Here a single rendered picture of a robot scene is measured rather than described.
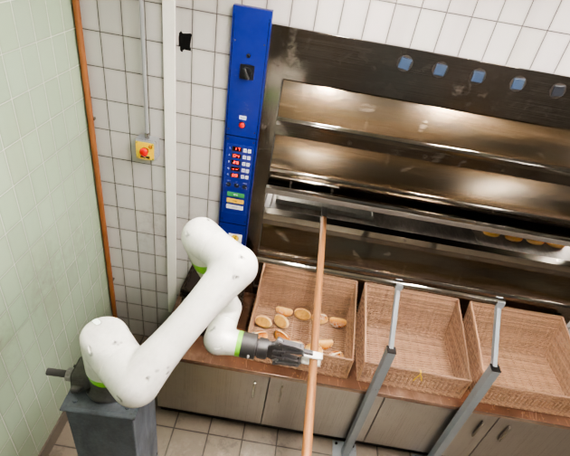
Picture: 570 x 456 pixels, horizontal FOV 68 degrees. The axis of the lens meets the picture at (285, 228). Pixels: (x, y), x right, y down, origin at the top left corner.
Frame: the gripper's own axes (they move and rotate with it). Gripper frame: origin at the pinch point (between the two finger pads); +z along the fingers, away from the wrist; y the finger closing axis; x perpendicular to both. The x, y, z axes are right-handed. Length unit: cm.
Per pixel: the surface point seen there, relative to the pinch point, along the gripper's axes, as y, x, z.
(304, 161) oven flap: -34, -88, -16
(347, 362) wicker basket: 46, -39, 24
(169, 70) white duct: -66, -85, -82
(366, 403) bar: 63, -30, 38
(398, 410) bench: 72, -36, 58
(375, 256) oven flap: 16, -90, 32
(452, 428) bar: 71, -31, 85
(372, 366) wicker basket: 47, -40, 37
